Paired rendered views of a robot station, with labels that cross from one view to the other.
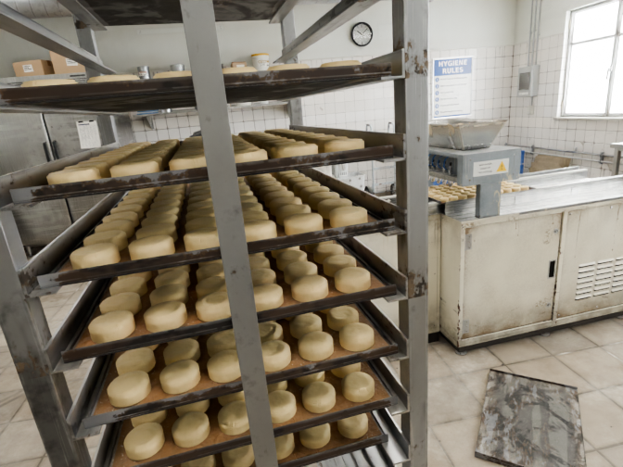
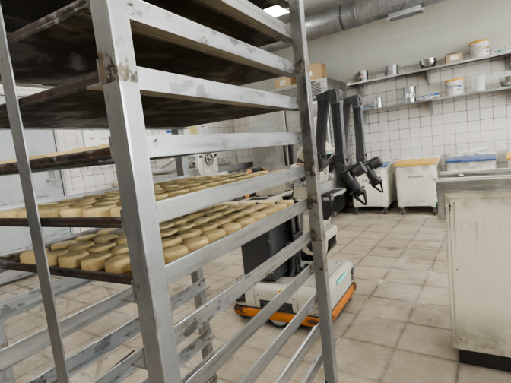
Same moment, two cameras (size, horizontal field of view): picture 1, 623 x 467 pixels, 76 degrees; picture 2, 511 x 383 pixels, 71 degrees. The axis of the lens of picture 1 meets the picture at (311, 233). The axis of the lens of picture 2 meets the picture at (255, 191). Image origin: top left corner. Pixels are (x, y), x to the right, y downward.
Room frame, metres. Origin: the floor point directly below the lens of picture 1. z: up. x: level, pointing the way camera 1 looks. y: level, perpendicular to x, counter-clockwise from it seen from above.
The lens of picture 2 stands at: (0.27, -0.53, 1.12)
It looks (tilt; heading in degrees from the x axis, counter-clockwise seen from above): 6 degrees down; 43
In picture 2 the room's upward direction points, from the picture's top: 6 degrees counter-clockwise
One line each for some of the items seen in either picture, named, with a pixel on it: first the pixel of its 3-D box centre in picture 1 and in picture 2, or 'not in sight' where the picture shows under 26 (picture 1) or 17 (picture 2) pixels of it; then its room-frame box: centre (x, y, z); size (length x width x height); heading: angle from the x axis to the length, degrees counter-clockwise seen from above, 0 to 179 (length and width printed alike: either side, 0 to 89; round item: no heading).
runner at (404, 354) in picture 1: (328, 268); (240, 141); (0.78, -0.03, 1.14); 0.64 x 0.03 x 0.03; 13
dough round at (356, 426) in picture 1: (352, 422); not in sight; (0.54, -0.04, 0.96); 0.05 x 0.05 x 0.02
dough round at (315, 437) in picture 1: (314, 432); (121, 263); (0.52, 0.02, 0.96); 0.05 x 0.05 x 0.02
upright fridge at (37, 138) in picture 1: (71, 165); (300, 151); (5.13, 2.92, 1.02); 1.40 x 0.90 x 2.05; 99
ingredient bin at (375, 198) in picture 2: not in sight; (372, 186); (5.43, 1.85, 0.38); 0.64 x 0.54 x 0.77; 11
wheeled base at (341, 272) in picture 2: not in sight; (296, 286); (2.14, 0.95, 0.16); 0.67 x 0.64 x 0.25; 102
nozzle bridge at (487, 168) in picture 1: (451, 175); not in sight; (2.35, -0.86, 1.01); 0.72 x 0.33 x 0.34; 12
